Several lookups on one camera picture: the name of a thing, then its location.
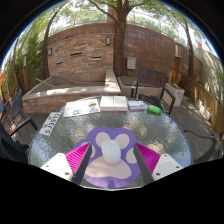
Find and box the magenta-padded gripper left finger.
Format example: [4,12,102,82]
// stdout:
[40,142,93,186]

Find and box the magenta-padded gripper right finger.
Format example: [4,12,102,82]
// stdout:
[133,142,184,186]

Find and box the white computer mouse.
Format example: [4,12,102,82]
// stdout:
[100,138,122,165]

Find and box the purple paw-shaped mouse pad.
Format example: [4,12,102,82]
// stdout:
[72,125,160,190]

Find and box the white number plate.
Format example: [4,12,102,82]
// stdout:
[38,111,64,137]

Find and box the black metal armchair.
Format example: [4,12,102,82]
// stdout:
[183,129,223,162]

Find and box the black mesh-back chair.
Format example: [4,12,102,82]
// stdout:
[0,121,31,164]
[8,88,39,136]

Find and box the green plastic packet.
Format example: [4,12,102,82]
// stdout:
[146,104,163,115]

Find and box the printed paper sheet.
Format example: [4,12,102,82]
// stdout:
[63,98,101,118]

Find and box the white and blue packet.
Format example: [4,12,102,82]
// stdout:
[127,100,148,112]

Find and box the small white planter box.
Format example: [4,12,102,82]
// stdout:
[195,99,213,122]

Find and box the large white planter box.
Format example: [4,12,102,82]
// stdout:
[162,82,185,108]

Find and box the white flat box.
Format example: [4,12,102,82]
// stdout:
[113,95,129,112]
[99,95,115,112]

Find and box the stone raised planter bed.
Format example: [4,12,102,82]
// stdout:
[21,69,122,114]

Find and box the wooden slat fence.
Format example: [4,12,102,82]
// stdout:
[181,75,224,134]

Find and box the wooden stick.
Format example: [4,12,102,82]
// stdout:
[34,77,54,88]

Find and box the dark slatted-back armchair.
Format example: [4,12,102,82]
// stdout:
[130,67,177,115]

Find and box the thin curved tree trunk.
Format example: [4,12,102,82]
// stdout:
[41,3,66,80]

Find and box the thin straight tree trunk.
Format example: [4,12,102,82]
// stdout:
[184,21,196,80]

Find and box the thick tree trunk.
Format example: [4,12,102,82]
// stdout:
[87,0,134,78]

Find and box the wooden post with globe lamp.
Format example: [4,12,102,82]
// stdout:
[171,37,184,84]

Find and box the wooden post lamp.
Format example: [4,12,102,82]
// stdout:
[21,49,31,92]

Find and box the grey wall utility box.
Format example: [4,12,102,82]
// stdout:
[126,56,137,70]

